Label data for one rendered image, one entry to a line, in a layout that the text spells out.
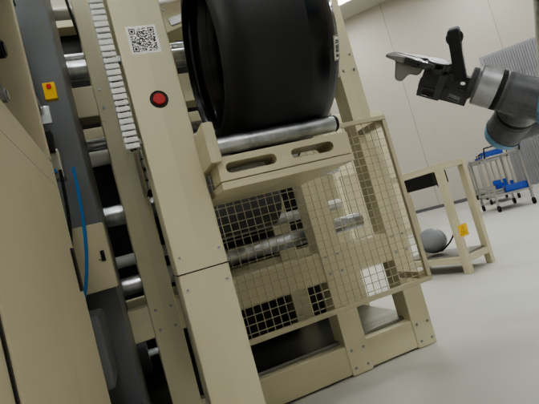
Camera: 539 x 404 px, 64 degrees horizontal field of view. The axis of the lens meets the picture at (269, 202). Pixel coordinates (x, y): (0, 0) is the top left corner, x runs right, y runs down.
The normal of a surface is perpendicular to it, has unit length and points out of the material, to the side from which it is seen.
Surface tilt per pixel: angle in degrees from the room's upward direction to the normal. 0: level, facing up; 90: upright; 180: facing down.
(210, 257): 90
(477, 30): 90
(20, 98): 90
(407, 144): 90
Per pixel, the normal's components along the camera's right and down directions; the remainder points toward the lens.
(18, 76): 0.30, -0.14
